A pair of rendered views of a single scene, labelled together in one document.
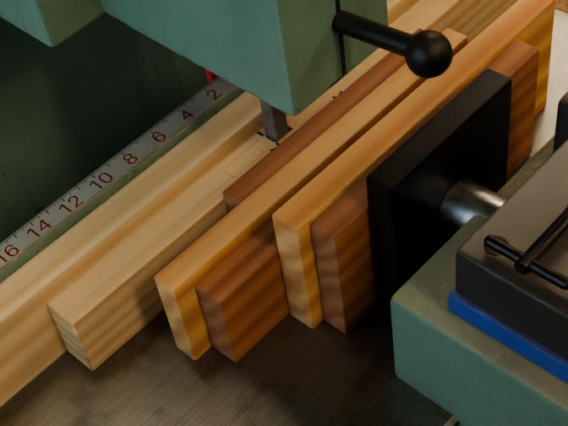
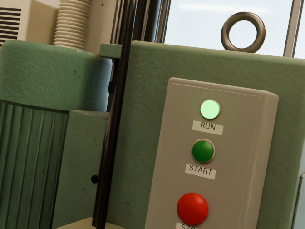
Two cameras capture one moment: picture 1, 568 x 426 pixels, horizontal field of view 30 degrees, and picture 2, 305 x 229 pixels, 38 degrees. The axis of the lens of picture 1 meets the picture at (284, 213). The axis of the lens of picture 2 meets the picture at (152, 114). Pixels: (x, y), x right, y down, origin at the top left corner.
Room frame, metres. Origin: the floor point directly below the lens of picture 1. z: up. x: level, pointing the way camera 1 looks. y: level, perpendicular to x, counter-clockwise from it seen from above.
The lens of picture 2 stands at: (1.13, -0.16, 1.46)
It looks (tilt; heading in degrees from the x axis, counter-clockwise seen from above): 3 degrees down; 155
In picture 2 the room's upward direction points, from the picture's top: 9 degrees clockwise
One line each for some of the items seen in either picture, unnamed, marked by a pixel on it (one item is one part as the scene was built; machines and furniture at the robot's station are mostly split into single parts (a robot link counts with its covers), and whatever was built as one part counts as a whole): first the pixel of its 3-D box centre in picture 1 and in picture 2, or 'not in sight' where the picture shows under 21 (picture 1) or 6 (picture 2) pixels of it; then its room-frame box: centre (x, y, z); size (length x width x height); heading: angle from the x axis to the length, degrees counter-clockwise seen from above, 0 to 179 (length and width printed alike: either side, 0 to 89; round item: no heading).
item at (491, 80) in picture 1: (493, 221); not in sight; (0.32, -0.10, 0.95); 0.09 x 0.07 x 0.09; 130
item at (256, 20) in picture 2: not in sight; (242, 36); (0.64, 0.18, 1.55); 0.06 x 0.02 x 0.06; 40
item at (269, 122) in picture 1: (276, 133); not in sight; (0.41, 0.00, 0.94); 0.01 x 0.01 x 0.05; 40
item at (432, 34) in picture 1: (386, 34); not in sight; (0.35, -0.06, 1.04); 0.06 x 0.02 x 0.02; 40
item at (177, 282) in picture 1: (328, 185); not in sight; (0.38, -0.03, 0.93); 0.22 x 0.01 x 0.06; 130
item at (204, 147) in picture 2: not in sight; (202, 151); (0.77, 0.06, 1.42); 0.02 x 0.01 x 0.02; 40
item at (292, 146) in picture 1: (344, 142); not in sight; (0.41, -0.04, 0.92); 0.16 x 0.02 x 0.04; 130
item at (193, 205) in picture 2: not in sight; (192, 208); (0.77, 0.06, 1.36); 0.03 x 0.01 x 0.03; 40
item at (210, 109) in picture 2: not in sight; (209, 109); (0.77, 0.06, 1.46); 0.02 x 0.01 x 0.02; 40
